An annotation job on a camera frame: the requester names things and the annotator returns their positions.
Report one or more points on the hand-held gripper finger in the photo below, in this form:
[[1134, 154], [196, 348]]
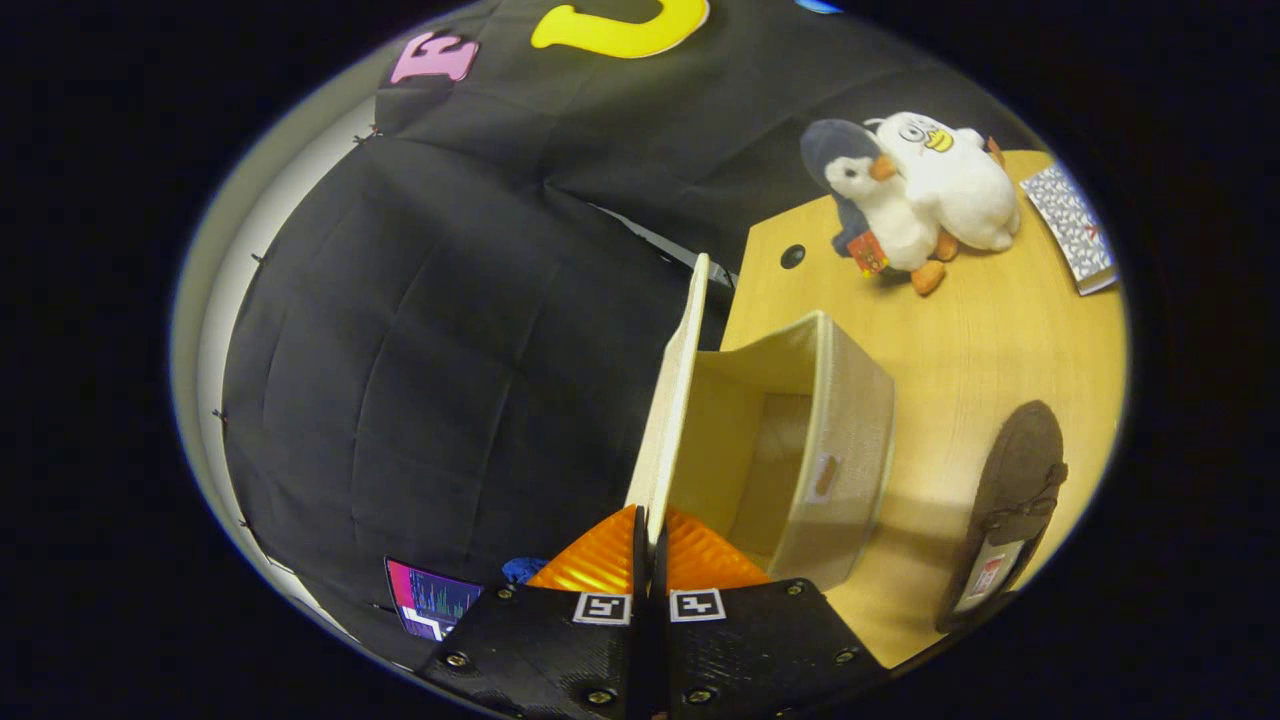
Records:
[[638, 560], [660, 570]]

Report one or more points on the beige fabric storage box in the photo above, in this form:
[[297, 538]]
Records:
[[850, 430]]

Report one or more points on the brown fuzzy shoe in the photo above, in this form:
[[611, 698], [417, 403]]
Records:
[[1015, 460]]

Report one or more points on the blue cloth object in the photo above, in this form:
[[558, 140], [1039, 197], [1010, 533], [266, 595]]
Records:
[[520, 570]]

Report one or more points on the computer screen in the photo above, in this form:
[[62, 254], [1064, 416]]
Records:
[[430, 600]]

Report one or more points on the grey penguin plush toy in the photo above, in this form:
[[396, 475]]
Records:
[[890, 215]]

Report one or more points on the white duck plush toy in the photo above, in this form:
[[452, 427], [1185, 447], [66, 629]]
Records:
[[960, 185]]

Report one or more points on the patterned cover book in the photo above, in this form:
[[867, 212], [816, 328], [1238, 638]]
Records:
[[1070, 220]]

